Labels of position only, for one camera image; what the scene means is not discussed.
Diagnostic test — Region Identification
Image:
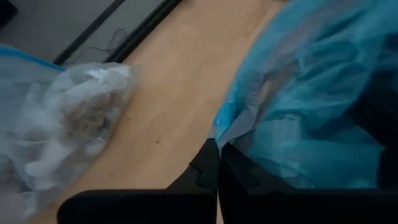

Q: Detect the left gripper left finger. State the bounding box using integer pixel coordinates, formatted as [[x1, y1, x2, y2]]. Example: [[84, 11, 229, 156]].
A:
[[57, 138, 220, 224]]

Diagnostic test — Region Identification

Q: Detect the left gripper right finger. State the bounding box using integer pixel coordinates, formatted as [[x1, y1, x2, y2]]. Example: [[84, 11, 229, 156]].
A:
[[218, 142, 398, 224]]

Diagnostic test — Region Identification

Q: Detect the light blue trash bag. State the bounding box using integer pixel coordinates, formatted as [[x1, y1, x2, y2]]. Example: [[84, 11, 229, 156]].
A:
[[208, 0, 398, 190]]

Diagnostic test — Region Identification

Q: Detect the translucent trash bag blue hem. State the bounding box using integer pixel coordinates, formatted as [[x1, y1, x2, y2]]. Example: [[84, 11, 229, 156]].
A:
[[0, 43, 139, 224]]

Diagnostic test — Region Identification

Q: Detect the black box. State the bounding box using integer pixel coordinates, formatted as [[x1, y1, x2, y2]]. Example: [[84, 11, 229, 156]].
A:
[[0, 0, 19, 29]]

